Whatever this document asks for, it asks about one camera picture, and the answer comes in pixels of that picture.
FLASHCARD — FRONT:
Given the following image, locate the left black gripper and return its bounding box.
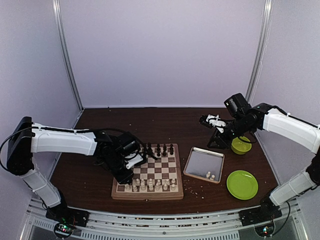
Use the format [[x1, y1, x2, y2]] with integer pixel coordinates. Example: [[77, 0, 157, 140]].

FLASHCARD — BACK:
[[102, 151, 134, 185]]

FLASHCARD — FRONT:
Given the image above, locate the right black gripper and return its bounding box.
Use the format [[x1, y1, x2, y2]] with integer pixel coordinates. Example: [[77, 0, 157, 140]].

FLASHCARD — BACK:
[[207, 115, 254, 150]]

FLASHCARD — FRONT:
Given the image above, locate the white chess piece two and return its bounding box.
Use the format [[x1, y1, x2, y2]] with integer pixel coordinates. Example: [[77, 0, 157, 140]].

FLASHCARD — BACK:
[[125, 184, 131, 192]]

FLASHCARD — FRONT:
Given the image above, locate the white chess piece six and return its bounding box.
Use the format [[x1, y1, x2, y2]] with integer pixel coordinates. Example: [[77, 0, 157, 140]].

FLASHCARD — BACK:
[[132, 185, 138, 192]]

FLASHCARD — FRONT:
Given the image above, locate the white chess piece one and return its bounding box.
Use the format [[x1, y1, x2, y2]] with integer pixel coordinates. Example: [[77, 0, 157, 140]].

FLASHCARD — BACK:
[[140, 179, 146, 192]]

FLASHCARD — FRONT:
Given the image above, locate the metal tray with wood rim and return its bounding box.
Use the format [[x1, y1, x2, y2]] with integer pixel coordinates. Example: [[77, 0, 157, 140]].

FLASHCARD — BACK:
[[183, 147, 225, 184]]

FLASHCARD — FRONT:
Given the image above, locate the white chess piece five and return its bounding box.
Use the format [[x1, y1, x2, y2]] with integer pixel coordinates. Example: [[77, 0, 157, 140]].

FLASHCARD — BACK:
[[148, 178, 154, 192]]

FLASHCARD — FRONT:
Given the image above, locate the white chess piece three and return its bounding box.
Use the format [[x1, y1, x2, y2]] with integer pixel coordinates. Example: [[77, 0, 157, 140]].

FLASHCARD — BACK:
[[155, 179, 161, 191]]

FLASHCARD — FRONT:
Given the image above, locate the white chess piece seven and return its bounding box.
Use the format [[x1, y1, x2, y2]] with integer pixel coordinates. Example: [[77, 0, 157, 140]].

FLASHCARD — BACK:
[[162, 179, 170, 191]]

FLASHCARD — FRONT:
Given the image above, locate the white chess piece four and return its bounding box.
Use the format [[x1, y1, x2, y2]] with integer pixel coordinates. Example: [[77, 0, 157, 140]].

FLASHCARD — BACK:
[[170, 178, 177, 191]]

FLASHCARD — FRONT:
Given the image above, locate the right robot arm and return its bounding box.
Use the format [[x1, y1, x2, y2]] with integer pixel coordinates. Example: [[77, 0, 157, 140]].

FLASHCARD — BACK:
[[199, 93, 320, 221]]

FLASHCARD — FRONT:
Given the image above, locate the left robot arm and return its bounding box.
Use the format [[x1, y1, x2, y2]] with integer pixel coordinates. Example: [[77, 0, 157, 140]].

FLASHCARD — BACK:
[[1, 116, 147, 222]]

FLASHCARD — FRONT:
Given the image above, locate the white pieces pile in tray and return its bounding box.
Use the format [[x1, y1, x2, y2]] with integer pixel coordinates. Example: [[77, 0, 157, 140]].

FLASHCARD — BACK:
[[205, 171, 215, 181]]

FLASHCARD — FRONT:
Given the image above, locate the wooden chess board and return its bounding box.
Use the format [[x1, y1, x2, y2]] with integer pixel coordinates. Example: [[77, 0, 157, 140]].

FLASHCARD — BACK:
[[111, 143, 184, 201]]

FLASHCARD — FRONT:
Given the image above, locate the black chess piece far right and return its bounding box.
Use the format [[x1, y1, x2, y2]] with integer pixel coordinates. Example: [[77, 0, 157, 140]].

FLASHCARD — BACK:
[[169, 144, 174, 155]]

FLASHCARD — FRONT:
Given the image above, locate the small green bowl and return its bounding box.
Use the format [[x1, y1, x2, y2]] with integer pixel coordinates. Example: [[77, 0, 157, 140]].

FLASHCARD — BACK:
[[231, 136, 252, 155]]

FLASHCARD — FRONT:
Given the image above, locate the green plate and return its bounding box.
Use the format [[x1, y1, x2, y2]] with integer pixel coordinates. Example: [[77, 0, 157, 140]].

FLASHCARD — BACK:
[[226, 170, 259, 201]]

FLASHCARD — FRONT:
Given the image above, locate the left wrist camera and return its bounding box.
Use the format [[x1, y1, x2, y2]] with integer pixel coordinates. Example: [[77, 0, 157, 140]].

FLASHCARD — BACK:
[[124, 152, 145, 169]]

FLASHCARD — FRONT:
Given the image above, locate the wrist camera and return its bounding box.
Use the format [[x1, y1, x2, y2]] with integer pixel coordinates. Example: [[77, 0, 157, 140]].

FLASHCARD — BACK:
[[124, 152, 145, 169], [199, 114, 227, 133]]

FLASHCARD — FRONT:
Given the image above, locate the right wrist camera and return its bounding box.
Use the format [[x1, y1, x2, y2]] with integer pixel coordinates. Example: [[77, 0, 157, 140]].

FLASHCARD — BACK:
[[199, 114, 227, 133]]

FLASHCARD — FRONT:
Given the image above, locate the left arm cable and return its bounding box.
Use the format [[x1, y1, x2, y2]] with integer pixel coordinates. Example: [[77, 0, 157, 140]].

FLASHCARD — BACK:
[[0, 127, 158, 173]]

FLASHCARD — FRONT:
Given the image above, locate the aluminium front rail frame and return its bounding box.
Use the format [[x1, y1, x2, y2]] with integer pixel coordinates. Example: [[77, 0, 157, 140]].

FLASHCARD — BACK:
[[19, 196, 306, 240]]

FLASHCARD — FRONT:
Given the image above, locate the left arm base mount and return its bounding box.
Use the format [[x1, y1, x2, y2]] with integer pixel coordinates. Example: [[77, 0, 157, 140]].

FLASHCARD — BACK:
[[45, 207, 90, 227]]

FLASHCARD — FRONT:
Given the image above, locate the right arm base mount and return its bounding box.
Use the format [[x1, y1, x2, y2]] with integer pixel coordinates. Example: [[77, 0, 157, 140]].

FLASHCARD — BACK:
[[238, 197, 282, 227]]

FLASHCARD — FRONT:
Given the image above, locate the right aluminium corner post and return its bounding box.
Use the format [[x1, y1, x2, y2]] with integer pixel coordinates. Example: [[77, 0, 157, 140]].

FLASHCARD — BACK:
[[245, 0, 273, 103]]

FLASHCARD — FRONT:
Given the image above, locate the aluminium corner post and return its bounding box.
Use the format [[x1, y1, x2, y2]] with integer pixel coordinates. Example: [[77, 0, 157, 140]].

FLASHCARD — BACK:
[[245, 0, 273, 103], [51, 0, 85, 112]]

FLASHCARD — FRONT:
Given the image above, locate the left aluminium corner post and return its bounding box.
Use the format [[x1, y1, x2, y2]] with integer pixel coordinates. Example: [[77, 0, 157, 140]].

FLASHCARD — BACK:
[[51, 0, 85, 112]]

